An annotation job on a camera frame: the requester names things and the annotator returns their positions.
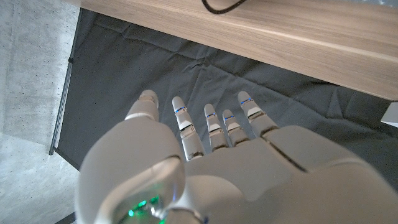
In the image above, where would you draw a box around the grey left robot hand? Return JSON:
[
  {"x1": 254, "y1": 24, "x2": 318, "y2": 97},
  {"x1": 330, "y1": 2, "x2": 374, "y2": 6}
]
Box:
[{"x1": 73, "y1": 89, "x2": 398, "y2": 224}]

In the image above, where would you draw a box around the black backdrop curtain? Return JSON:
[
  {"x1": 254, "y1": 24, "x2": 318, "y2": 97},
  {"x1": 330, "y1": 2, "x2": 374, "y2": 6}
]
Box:
[{"x1": 57, "y1": 7, "x2": 398, "y2": 191}]

